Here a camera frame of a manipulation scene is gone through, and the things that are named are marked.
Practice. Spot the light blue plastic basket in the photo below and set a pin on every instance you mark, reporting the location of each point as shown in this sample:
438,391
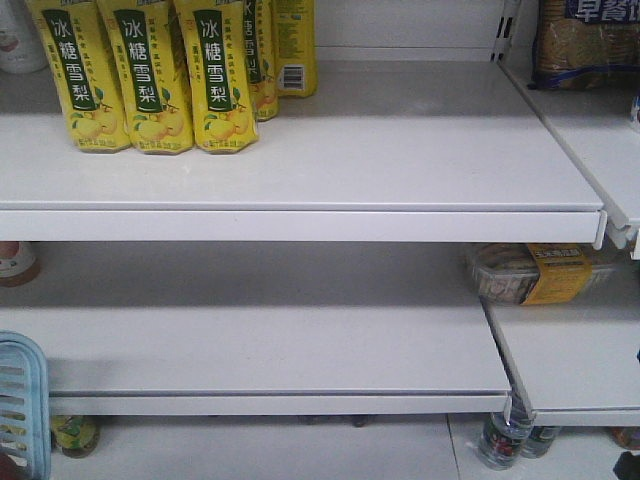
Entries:
25,426

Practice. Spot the white store shelving unit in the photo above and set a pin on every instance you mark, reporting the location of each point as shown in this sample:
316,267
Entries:
303,310

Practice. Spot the yellow pear drink bottle right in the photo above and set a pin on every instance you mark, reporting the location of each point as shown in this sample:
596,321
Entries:
223,110

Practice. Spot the yellow pear drink bottle barcode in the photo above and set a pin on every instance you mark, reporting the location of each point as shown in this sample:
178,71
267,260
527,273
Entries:
295,48

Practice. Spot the biscuit pack yellow band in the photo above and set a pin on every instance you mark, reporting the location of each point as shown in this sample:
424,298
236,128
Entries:
537,273

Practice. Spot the yellow pear drink bottle rear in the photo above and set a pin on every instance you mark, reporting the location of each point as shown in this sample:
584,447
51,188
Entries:
260,53

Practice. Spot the clear water bottle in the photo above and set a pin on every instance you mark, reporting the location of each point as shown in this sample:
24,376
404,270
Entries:
502,439
539,441

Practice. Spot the orange juice bottle right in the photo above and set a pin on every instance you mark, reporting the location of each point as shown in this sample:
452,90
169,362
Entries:
19,263

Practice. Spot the white blue cookie cup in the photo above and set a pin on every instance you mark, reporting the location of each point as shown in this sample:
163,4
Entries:
635,112

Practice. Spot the white peach drink bottle right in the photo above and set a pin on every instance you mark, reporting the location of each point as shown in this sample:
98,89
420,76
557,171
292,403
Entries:
21,48

